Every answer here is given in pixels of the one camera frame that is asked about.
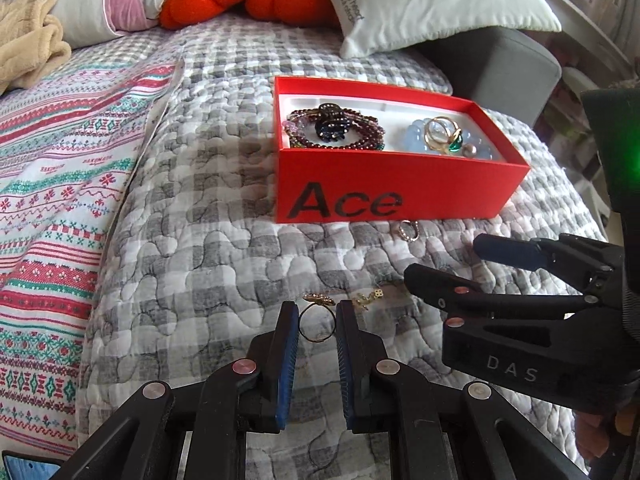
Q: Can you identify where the gold ring with ornament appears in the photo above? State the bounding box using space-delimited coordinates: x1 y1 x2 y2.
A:
298 292 341 345

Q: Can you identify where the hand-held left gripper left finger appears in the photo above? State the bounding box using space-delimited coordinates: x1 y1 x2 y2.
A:
50 301 301 480

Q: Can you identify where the dark hair claw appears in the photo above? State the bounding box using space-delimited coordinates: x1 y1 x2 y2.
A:
312 101 351 143

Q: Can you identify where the grey ottoman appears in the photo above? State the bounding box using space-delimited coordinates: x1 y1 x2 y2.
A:
410 25 563 128

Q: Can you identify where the light blue bead bracelet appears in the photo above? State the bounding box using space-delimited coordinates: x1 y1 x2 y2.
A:
400 117 501 161

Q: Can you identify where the pink grey pillow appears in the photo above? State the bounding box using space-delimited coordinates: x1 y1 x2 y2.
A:
45 0 173 50

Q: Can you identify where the striped patterned bed sheet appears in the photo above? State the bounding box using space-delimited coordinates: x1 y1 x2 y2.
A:
0 47 183 461

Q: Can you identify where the smartphone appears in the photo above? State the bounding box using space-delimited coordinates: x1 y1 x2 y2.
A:
0 450 63 480

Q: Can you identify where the beige fleece blanket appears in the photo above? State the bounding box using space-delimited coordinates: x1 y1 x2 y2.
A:
0 0 73 96

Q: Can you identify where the person's right hand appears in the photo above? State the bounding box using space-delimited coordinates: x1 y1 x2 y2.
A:
574 407 610 461

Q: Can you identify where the white shelf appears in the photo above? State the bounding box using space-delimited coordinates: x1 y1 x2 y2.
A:
530 0 640 91

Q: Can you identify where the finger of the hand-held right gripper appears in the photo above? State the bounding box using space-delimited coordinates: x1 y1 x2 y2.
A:
404 264 626 413
473 232 626 293

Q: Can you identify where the white pillow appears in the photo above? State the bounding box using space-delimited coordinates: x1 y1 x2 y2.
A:
302 0 563 60

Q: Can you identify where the gold dice earring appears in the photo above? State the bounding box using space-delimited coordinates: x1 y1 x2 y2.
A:
350 287 388 311

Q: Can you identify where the red cardboard box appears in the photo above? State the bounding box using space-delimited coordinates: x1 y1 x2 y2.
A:
272 75 532 225

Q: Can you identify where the dark red bead bracelet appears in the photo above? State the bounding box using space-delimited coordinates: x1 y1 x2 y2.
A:
285 105 387 152

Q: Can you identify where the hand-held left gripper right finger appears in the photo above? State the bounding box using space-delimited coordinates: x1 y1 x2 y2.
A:
336 300 591 480

